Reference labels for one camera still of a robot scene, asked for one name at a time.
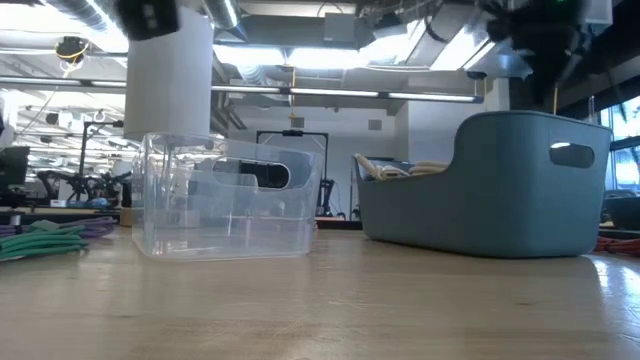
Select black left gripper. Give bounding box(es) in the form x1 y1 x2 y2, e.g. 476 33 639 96
117 0 181 42

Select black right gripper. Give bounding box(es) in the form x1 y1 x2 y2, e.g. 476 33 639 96
482 0 591 104

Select teal plastic bin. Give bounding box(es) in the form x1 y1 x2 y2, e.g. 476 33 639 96
352 110 614 260

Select orange braided cable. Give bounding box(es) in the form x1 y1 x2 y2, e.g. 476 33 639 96
593 236 640 257

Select thick cream cable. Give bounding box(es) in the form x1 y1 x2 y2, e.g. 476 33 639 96
355 153 412 182

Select clear plastic bin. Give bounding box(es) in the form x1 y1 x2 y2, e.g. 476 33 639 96
130 131 325 263

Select green braided cable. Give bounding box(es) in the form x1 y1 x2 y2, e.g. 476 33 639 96
0 219 90 261

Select white round column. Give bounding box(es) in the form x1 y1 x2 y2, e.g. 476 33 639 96
123 7 215 143

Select black pole stand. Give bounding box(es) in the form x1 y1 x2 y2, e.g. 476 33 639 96
79 119 125 176

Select white table lamp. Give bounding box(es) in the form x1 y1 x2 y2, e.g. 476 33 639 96
110 159 134 180

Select dark bin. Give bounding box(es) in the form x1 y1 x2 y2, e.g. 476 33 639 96
602 192 640 231

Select grey ceiling box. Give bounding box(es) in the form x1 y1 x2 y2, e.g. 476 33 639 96
323 12 359 44

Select ceiling light bar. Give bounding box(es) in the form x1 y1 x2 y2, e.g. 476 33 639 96
0 74 485 105

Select dark monitor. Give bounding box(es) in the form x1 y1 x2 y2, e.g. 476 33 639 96
0 145 31 191

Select silver ceiling duct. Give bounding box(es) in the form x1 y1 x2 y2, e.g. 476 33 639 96
204 0 249 31

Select yellow ceiling cable reel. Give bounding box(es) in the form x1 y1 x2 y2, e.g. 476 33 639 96
53 35 91 66

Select black frame stand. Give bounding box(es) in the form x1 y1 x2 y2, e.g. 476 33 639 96
255 128 331 217

